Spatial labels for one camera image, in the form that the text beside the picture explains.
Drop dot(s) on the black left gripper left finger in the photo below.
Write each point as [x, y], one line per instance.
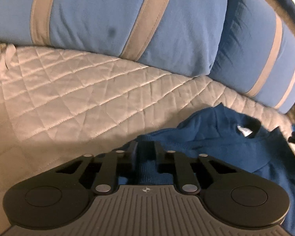
[62, 194]

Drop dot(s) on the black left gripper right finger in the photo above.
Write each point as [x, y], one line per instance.
[230, 194]

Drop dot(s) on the dark blue sweatshirt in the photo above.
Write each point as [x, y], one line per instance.
[227, 135]

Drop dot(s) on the right blue striped pillow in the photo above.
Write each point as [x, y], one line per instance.
[256, 54]

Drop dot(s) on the blue striped pillow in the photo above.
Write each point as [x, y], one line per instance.
[180, 36]
[256, 54]

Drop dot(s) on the grey quilted bedspread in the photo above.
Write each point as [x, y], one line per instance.
[56, 105]

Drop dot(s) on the left blue striped pillow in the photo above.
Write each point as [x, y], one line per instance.
[180, 36]

